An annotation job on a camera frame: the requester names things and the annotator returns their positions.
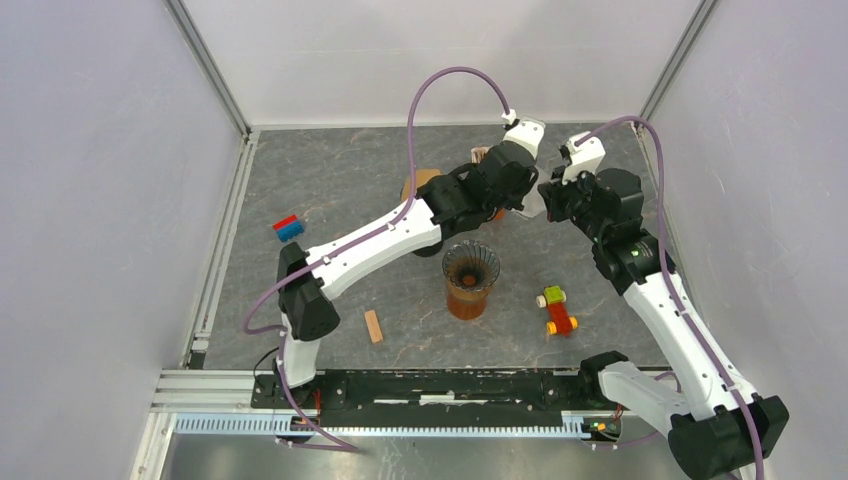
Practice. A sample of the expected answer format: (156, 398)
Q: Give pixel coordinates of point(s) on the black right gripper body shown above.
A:
(571, 199)

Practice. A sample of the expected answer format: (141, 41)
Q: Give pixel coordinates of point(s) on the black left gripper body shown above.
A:
(510, 202)

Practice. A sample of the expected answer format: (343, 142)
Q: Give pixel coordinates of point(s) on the brown paper coffee filter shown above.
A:
(422, 177)

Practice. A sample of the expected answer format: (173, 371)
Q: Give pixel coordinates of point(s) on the orange glass carafe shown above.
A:
(467, 308)

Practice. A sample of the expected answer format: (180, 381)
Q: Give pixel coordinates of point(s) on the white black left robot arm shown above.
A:
(448, 204)

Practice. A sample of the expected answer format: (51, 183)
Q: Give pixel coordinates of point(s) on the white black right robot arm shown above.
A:
(716, 421)

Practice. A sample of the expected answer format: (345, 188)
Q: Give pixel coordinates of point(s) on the orange coffee filter box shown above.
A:
(478, 154)

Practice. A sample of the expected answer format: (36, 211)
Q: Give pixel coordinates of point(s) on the colourful toy car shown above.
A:
(553, 301)

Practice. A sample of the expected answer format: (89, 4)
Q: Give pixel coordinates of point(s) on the small wooden block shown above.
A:
(373, 326)

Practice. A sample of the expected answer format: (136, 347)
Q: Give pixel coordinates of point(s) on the red blue small object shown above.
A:
(288, 228)

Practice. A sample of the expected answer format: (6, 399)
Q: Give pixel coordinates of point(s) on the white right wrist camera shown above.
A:
(584, 153)

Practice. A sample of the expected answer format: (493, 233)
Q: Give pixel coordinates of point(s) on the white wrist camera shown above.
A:
(528, 133)
(584, 153)

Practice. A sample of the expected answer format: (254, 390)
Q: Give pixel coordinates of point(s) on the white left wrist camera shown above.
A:
(528, 133)

